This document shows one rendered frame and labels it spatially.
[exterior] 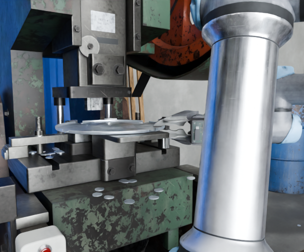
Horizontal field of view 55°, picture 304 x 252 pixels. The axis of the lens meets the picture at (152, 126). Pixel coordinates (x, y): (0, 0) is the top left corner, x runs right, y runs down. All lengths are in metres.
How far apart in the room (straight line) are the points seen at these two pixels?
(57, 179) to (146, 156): 0.26
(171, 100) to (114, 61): 1.74
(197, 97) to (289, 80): 2.00
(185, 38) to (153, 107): 1.36
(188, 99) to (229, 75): 2.29
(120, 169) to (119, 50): 0.34
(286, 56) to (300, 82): 3.07
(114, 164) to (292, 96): 0.46
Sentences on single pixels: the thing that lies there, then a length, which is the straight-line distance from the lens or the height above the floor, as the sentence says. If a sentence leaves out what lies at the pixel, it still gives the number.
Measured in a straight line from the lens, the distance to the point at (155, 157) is 0.86.
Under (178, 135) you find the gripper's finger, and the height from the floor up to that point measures 0.76.
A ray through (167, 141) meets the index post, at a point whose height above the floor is 0.73.
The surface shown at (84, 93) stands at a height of 0.87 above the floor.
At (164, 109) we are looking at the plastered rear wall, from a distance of 2.48.
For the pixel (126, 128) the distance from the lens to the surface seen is 0.75.
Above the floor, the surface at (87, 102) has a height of 0.85.
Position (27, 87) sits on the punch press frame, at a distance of 1.03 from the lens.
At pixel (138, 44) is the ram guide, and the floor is 1.01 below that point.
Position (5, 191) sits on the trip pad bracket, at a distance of 0.61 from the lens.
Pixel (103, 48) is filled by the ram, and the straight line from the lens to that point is 0.84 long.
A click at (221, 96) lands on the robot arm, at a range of 0.36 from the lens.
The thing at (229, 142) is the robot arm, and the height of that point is 0.82.
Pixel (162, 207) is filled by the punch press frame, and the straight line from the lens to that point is 0.80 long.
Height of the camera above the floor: 0.88
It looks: 7 degrees down
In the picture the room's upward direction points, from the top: straight up
